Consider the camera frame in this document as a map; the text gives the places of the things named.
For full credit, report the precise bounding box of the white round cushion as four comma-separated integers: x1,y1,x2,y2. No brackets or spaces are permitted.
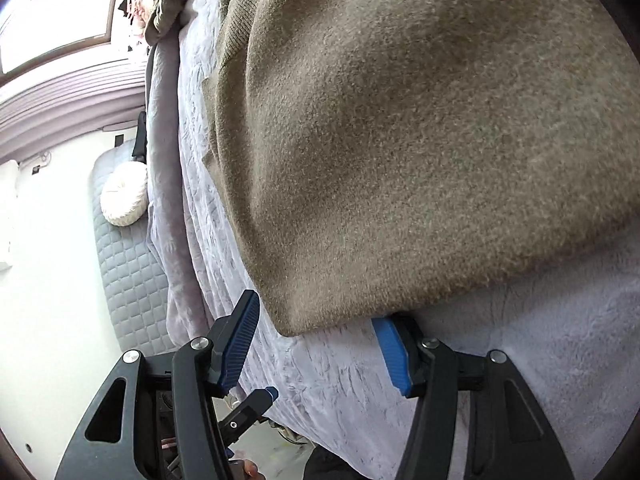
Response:
100,162,149,228

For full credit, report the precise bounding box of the person's left hand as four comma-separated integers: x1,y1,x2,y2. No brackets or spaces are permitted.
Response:
159,435,266,480

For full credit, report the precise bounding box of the window with brown frame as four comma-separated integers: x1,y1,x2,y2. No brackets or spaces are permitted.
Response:
1,0,116,84

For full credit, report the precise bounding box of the grey quilted headboard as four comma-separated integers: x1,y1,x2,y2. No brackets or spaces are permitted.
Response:
89,141,175,356

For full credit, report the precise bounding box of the grey duvet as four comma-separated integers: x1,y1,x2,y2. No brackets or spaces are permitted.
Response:
146,26,210,347

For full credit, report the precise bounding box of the lavender embossed bedspread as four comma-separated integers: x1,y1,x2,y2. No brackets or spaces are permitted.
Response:
178,0,639,479

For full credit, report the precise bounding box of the olive knit sweater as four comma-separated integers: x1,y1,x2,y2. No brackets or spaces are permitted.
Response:
203,0,639,336

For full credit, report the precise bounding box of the mauve curtain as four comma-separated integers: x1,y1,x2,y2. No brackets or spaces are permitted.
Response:
1,60,146,162

